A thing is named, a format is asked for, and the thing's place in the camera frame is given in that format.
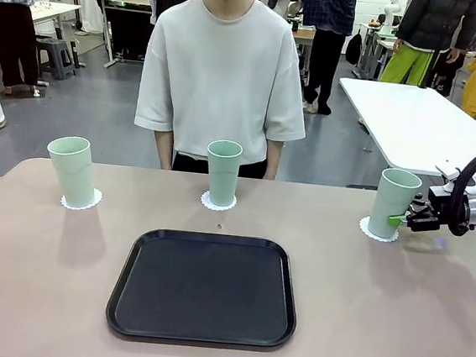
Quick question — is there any black framed background desk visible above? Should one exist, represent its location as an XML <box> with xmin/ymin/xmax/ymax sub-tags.
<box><xmin>87</xmin><ymin>0</ymin><xmax>161</xmax><ymax>73</ymax></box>

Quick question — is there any large white table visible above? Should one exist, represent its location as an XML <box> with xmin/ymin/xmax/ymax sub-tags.
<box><xmin>330</xmin><ymin>76</ymin><xmax>476</xmax><ymax>182</ymax></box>

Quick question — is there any person's right forearm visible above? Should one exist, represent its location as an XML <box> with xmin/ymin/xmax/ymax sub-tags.
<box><xmin>149</xmin><ymin>129</ymin><xmax>177</xmax><ymax>171</ymax></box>

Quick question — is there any pale green plastic cup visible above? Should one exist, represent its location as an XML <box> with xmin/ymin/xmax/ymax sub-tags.
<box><xmin>366</xmin><ymin>165</ymin><xmax>424</xmax><ymax>243</ymax></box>
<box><xmin>40</xmin><ymin>134</ymin><xmax>102</xmax><ymax>210</ymax></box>
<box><xmin>201</xmin><ymin>138</ymin><xmax>244</xmax><ymax>209</ymax></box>

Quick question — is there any white background desk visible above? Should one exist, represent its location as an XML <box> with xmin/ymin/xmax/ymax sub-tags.
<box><xmin>26</xmin><ymin>0</ymin><xmax>84</xmax><ymax>42</ymax></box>

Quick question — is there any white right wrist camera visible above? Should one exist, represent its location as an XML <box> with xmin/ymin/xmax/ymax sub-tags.
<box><xmin>432</xmin><ymin>162</ymin><xmax>476</xmax><ymax>197</ymax></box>

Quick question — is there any person in beige shirt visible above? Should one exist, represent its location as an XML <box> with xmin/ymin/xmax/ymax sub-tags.
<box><xmin>128</xmin><ymin>0</ymin><xmax>319</xmax><ymax>184</ymax></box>

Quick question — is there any bystander in dark checked shirt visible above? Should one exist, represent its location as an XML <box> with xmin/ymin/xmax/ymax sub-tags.
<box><xmin>292</xmin><ymin>0</ymin><xmax>358</xmax><ymax>117</ymax></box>

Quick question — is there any bystander with green trousers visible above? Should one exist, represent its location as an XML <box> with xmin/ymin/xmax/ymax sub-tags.
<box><xmin>379</xmin><ymin>0</ymin><xmax>476</xmax><ymax>92</ymax></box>

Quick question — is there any person's left forearm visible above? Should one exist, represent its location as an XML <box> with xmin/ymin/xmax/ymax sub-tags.
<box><xmin>262</xmin><ymin>138</ymin><xmax>285</xmax><ymax>181</ymax></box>

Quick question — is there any white scalloped paper coaster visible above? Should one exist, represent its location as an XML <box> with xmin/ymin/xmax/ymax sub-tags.
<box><xmin>357</xmin><ymin>215</ymin><xmax>403</xmax><ymax>244</ymax></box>
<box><xmin>199</xmin><ymin>189</ymin><xmax>239</xmax><ymax>213</ymax></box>
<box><xmin>60</xmin><ymin>184</ymin><xmax>106</xmax><ymax>213</ymax></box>

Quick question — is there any black hanging backpack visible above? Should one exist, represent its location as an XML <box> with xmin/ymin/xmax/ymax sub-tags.
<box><xmin>343</xmin><ymin>27</ymin><xmax>365</xmax><ymax>67</ymax></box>

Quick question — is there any grey legged background desk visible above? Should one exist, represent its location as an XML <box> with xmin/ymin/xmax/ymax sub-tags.
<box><xmin>355</xmin><ymin>21</ymin><xmax>400</xmax><ymax>83</ymax></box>

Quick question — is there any black plastic serving tray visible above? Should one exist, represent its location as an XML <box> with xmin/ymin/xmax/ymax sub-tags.
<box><xmin>103</xmin><ymin>223</ymin><xmax>306</xmax><ymax>354</ymax></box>

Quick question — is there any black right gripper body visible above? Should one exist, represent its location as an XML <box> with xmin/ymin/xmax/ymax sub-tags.
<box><xmin>425</xmin><ymin>185</ymin><xmax>472</xmax><ymax>229</ymax></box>

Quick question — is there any black thin pole stand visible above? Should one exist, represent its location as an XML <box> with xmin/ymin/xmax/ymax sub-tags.
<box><xmin>418</xmin><ymin>46</ymin><xmax>440</xmax><ymax>91</ymax></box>

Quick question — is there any grey plastic step stool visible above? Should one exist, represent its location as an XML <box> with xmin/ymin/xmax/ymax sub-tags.
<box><xmin>31</xmin><ymin>36</ymin><xmax>82</xmax><ymax>83</ymax></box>

